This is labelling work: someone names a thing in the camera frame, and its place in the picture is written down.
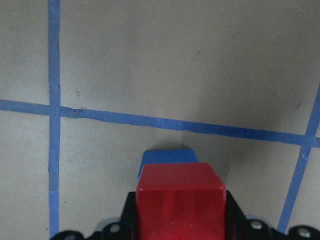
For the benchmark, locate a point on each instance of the red wooden block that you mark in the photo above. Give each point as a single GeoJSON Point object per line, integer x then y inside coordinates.
{"type": "Point", "coordinates": [180, 201]}

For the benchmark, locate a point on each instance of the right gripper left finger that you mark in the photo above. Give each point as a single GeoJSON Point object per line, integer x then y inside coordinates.
{"type": "Point", "coordinates": [129, 218]}

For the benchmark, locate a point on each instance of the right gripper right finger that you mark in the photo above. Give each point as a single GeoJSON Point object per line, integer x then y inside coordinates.
{"type": "Point", "coordinates": [235, 220]}

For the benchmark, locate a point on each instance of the blue wooden block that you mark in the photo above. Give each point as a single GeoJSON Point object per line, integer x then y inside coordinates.
{"type": "Point", "coordinates": [167, 156]}

